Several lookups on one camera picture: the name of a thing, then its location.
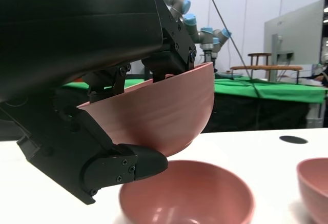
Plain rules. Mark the pink plastic bowl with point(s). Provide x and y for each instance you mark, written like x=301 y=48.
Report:
x=205 y=195
x=166 y=116
x=315 y=183

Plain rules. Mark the black round table grommet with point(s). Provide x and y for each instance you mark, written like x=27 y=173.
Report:
x=293 y=139

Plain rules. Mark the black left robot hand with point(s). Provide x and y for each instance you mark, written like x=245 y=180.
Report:
x=64 y=29

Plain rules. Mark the silver blue-capped robot arm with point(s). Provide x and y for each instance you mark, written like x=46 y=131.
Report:
x=179 y=1

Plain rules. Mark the green table cloth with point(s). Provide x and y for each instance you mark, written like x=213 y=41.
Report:
x=282 y=90

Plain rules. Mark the round dark wooden stool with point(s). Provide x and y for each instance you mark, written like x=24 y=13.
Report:
x=259 y=54

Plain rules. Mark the grey computer monitor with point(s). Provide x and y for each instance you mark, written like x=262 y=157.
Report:
x=294 y=29

